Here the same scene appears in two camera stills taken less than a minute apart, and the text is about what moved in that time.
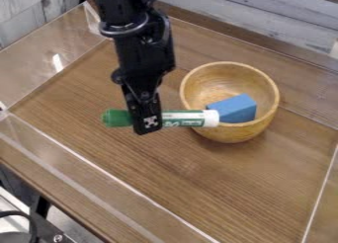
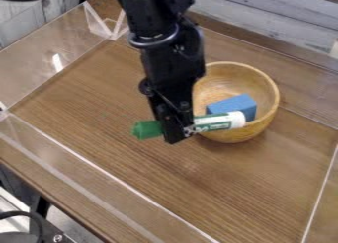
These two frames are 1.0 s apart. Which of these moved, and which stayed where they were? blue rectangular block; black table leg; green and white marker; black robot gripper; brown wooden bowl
Moved: green and white marker; black robot gripper
Stayed: black table leg; brown wooden bowl; blue rectangular block
